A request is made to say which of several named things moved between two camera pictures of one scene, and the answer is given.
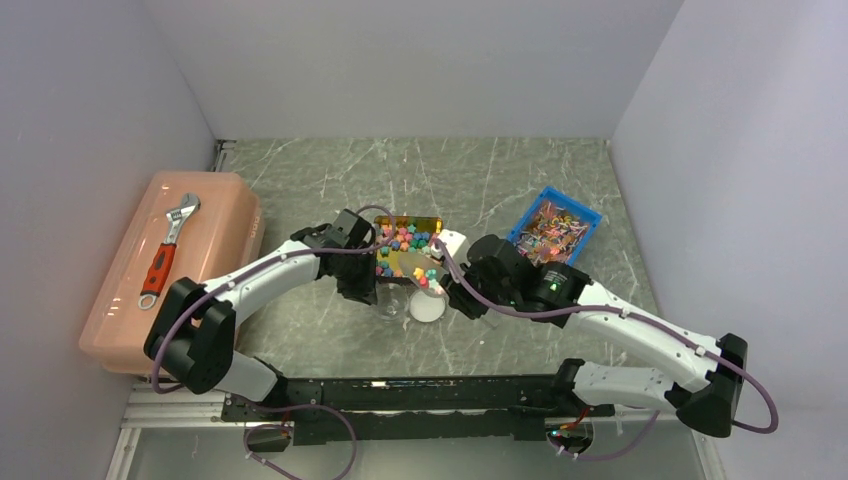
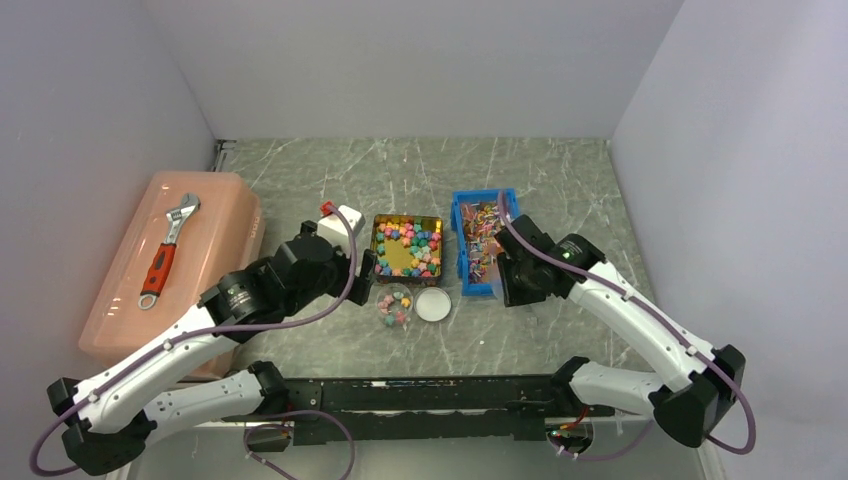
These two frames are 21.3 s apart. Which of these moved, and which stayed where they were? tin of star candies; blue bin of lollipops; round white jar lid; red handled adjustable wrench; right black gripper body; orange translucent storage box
Moved: right black gripper body; blue bin of lollipops
Stayed: tin of star candies; red handled adjustable wrench; orange translucent storage box; round white jar lid
